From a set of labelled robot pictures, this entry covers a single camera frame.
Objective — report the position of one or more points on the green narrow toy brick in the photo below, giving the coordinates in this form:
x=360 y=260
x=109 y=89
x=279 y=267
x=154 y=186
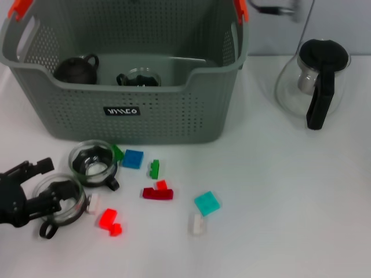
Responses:
x=155 y=169

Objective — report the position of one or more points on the blue toy brick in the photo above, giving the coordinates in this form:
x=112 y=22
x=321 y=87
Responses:
x=132 y=158

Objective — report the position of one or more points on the dark clay teapot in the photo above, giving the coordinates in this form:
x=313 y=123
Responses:
x=75 y=69

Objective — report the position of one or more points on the orange-red long toy brick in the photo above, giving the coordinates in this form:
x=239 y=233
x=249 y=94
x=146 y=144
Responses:
x=107 y=217

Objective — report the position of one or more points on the dark red toy brick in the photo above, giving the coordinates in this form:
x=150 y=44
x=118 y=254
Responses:
x=158 y=194

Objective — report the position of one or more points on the glass teacup black holder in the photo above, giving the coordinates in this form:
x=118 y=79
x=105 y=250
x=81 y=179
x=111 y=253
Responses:
x=145 y=80
x=74 y=208
x=76 y=163

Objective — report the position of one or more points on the teal toy brick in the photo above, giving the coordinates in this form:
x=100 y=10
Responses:
x=206 y=204

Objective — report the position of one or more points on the green wide toy brick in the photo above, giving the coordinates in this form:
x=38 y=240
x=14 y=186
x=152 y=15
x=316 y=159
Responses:
x=118 y=152

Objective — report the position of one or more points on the grey perforated storage basket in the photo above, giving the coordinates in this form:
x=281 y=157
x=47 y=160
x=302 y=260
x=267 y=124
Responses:
x=174 y=116

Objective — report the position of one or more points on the orange-red small toy brick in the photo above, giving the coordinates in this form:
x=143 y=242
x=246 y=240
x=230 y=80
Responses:
x=116 y=230
x=161 y=184

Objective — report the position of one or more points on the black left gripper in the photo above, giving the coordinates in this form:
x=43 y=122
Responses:
x=11 y=202

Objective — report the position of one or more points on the translucent white toy brick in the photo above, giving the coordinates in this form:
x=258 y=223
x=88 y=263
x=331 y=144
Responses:
x=197 y=224

